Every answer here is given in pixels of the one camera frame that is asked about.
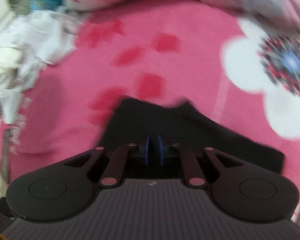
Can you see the dark patterned cloth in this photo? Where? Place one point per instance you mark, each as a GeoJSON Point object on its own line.
{"type": "Point", "coordinates": [20, 7]}

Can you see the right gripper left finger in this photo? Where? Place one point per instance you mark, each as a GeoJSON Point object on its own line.
{"type": "Point", "coordinates": [128, 161]}

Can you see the white shirt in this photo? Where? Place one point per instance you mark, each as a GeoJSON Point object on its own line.
{"type": "Point", "coordinates": [25, 55]}

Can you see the pink floral bed blanket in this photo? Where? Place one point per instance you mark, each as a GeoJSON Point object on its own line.
{"type": "Point", "coordinates": [160, 51]}

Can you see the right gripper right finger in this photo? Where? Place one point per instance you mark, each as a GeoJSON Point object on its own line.
{"type": "Point", "coordinates": [175, 153]}

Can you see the black garment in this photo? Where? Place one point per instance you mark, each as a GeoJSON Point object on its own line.
{"type": "Point", "coordinates": [133, 120]}

